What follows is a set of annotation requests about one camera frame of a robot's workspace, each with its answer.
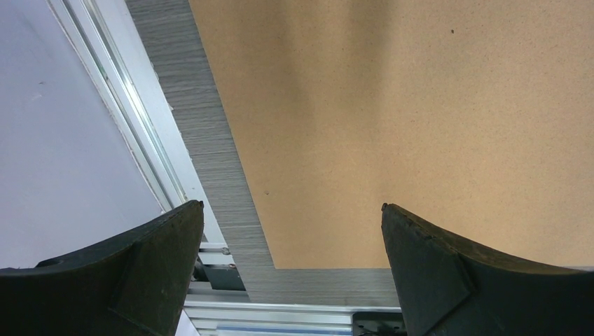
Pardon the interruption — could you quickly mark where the aluminium left rail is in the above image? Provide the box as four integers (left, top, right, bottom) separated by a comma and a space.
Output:
49, 1, 231, 258

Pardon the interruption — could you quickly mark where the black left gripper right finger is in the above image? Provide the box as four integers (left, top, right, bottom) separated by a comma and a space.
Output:
381, 204, 593, 335

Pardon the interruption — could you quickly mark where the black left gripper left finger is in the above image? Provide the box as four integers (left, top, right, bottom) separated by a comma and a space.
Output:
1, 200, 204, 335

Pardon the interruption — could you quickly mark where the aluminium rail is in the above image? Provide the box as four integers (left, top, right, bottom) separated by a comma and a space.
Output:
175, 243, 407, 336
49, 1, 231, 258

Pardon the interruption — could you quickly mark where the aluminium front rail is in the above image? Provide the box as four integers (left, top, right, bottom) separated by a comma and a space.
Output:
175, 243, 407, 336

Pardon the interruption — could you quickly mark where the brown backing board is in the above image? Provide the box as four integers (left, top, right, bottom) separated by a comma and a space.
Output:
191, 1, 593, 269

